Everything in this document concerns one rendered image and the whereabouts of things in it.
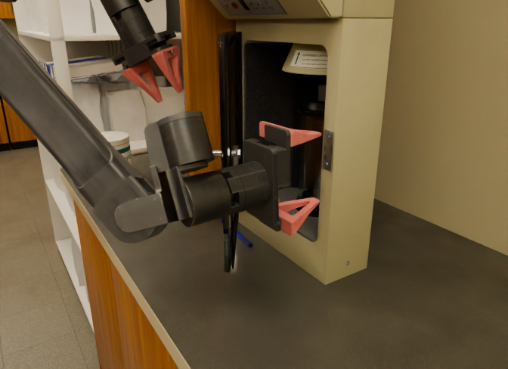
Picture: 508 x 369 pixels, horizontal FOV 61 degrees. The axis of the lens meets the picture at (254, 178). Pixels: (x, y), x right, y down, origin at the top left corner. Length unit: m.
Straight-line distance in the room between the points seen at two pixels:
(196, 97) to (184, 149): 0.50
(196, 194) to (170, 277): 0.41
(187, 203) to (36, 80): 0.22
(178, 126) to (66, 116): 0.13
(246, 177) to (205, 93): 0.51
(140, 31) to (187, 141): 0.32
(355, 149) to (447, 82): 0.40
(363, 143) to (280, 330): 0.35
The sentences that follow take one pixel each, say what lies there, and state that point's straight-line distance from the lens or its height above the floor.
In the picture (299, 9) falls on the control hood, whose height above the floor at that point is 1.42.
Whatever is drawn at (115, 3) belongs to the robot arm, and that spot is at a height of 1.43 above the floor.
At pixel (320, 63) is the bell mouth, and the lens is 0.79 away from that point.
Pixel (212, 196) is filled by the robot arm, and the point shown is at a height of 1.22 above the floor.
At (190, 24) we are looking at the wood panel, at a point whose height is 1.40.
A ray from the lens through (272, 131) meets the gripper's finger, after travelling 0.53.
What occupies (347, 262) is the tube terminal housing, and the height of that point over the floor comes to 0.97.
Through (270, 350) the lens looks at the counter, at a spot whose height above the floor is 0.94.
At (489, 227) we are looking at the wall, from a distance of 1.10.
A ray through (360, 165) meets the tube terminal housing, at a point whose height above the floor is 1.16.
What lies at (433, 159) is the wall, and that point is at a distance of 1.14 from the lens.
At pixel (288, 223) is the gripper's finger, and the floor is 1.16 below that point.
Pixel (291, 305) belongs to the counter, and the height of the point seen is 0.94.
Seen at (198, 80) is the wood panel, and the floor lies 1.28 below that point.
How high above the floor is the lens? 1.41
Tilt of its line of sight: 20 degrees down
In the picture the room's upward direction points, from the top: straight up
